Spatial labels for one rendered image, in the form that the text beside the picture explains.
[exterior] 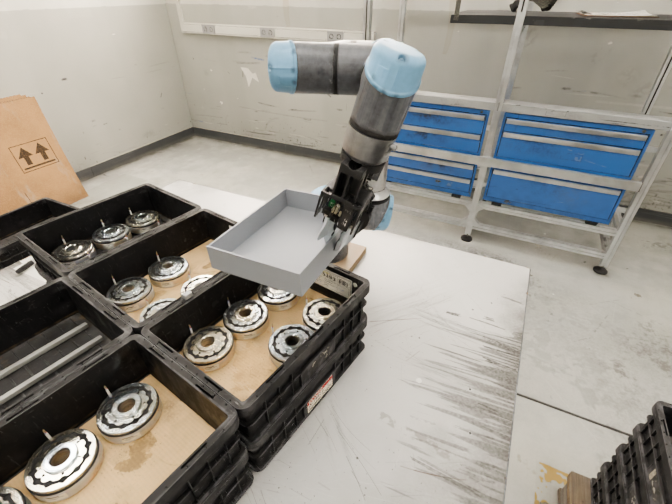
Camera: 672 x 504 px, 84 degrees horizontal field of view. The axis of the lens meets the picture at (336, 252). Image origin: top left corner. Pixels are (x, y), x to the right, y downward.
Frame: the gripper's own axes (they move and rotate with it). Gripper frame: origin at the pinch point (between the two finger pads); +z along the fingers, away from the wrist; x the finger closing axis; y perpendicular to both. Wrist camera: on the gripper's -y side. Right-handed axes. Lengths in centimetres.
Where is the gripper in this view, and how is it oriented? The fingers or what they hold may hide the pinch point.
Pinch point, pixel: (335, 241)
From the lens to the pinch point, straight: 72.5
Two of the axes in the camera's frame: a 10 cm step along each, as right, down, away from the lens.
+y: -3.8, 5.4, -7.5
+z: -2.7, 7.1, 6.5
